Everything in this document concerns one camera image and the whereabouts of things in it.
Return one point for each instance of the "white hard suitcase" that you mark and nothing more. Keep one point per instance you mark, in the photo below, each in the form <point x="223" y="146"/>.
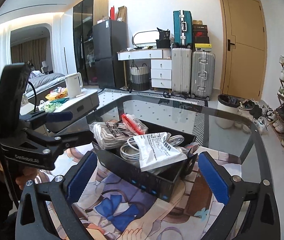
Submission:
<point x="181" y="69"/>

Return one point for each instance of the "black refrigerator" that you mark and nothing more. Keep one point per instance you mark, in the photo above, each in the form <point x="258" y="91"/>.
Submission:
<point x="109" y="38"/>

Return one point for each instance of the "black glass wardrobe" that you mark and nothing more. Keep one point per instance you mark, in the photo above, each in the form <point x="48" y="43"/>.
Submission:
<point x="86" y="14"/>

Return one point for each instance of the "black handbag on desk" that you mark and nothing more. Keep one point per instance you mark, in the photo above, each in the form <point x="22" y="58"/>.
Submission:
<point x="163" y="41"/>

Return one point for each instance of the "red white zip bag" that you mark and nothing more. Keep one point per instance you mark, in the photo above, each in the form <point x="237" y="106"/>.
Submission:
<point x="134" y="124"/>

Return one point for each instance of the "white drawer desk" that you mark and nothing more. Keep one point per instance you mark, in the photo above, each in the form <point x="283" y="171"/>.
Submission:
<point x="161" y="64"/>

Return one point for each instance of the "grey side cabinet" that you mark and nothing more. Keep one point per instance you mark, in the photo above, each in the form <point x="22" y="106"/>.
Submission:
<point x="79" y="106"/>

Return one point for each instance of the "wooden door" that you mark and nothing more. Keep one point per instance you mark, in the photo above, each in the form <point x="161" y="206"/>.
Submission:
<point x="244" y="48"/>

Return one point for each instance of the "anime print desk mat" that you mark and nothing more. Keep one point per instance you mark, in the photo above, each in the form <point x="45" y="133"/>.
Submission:
<point x="112" y="208"/>

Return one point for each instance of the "striped woven basket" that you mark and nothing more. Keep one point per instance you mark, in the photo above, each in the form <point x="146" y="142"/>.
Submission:
<point x="140" y="77"/>

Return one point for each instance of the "stack of shoe boxes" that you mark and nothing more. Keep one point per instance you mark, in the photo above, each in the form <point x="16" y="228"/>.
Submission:
<point x="200" y="36"/>

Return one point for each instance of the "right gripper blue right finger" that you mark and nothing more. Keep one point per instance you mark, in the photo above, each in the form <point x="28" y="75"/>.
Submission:
<point x="216" y="176"/>

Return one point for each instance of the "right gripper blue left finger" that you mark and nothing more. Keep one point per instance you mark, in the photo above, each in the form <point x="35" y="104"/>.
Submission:
<point x="78" y="176"/>

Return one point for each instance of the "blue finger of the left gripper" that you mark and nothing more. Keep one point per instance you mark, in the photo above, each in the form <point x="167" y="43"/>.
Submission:
<point x="59" y="117"/>

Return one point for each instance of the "black cardboard storage box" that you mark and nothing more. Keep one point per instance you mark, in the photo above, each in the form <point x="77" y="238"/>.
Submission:
<point x="124" y="162"/>

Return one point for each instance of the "white trash bin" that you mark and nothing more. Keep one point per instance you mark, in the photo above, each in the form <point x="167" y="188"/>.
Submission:
<point x="229" y="104"/>

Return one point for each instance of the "bed with grey blanket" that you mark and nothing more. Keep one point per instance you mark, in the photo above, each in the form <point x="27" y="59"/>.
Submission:
<point x="44" y="83"/>

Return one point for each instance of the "white electric kettle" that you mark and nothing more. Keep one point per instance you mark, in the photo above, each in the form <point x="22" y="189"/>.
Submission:
<point x="74" y="84"/>

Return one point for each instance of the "teal suitcase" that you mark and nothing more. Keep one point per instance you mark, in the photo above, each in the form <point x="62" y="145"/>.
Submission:
<point x="182" y="23"/>

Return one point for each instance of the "silver aluminium suitcase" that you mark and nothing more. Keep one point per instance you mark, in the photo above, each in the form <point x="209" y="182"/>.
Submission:
<point x="202" y="74"/>

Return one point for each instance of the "adidas bag of white laces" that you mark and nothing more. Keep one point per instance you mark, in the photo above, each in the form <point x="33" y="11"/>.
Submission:
<point x="109" y="135"/>

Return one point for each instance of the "green white snack packet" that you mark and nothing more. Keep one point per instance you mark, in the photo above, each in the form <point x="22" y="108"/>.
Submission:
<point x="157" y="150"/>

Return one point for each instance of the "oval mirror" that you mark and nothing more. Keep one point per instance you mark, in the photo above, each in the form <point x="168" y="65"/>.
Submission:
<point x="145" y="38"/>

